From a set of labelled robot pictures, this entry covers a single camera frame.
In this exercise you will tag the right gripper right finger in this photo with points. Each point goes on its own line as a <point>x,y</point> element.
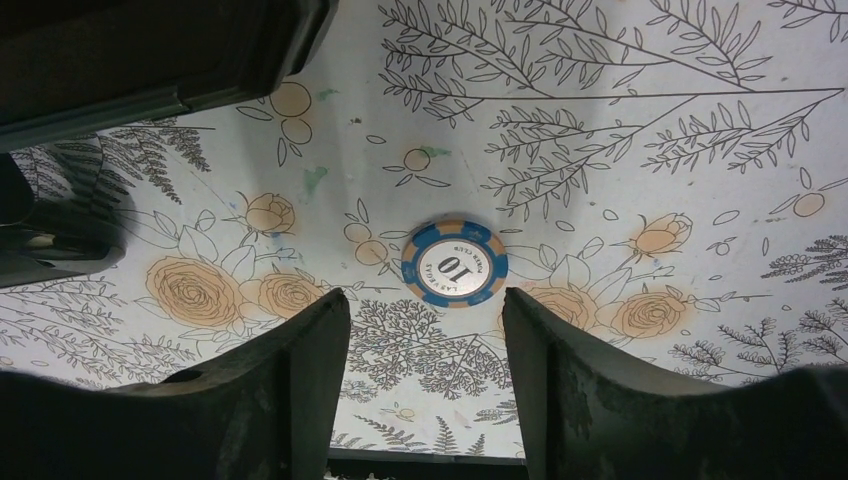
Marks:
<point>588,410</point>

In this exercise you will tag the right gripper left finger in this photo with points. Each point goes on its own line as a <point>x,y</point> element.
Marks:
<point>263,410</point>

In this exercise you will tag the poker chip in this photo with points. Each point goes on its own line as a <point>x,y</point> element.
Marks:
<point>454,263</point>

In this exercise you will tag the black poker chip case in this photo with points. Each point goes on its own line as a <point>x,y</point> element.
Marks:
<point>72,68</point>

